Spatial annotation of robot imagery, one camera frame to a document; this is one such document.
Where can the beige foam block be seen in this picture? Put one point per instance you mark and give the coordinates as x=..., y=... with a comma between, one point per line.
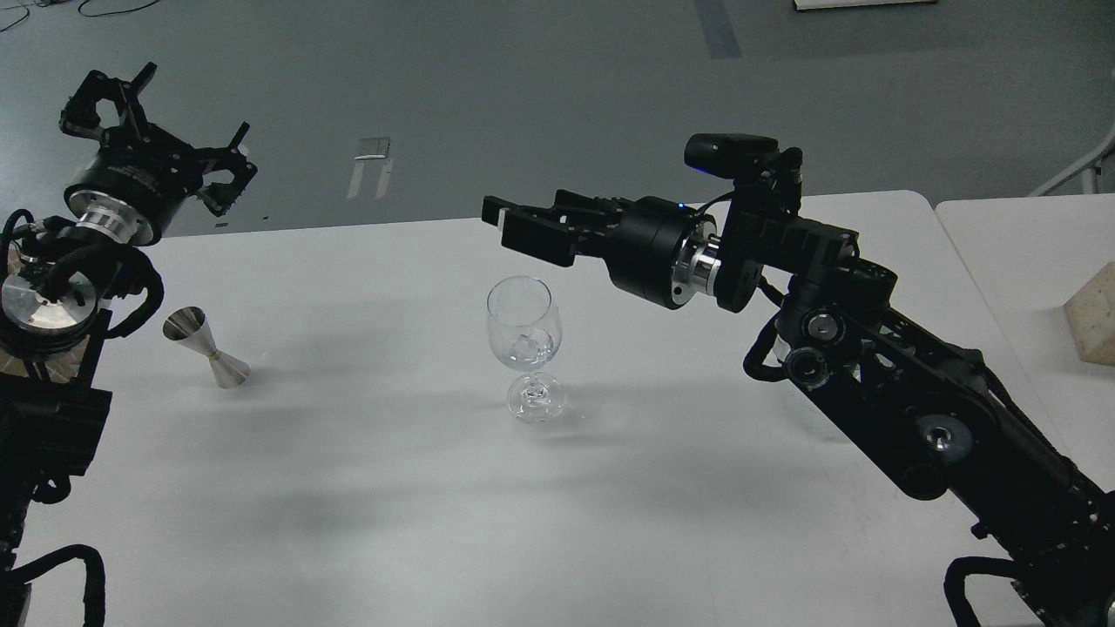
x=1090, y=314

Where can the clear ice cubes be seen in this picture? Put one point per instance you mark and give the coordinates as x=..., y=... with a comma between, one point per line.
x=532, y=347

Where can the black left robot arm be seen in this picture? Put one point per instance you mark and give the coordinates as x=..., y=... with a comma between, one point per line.
x=70, y=284

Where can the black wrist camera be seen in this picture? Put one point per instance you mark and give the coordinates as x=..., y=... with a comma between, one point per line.
x=729, y=155

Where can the white board on floor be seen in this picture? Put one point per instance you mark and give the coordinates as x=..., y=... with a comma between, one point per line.
x=817, y=5

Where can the clear wine glass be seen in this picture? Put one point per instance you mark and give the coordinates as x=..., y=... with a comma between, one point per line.
x=512, y=305

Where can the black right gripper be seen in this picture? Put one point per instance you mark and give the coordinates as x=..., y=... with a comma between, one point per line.
x=661, y=251

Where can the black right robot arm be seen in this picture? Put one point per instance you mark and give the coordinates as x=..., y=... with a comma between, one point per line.
x=930, y=415

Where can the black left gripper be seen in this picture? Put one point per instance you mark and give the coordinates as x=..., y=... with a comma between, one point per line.
x=131, y=178

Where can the steel double jigger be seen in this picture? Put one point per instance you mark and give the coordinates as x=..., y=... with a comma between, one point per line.
x=189, y=327

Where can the white chair frame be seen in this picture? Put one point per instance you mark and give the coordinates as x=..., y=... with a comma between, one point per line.
x=1088, y=169

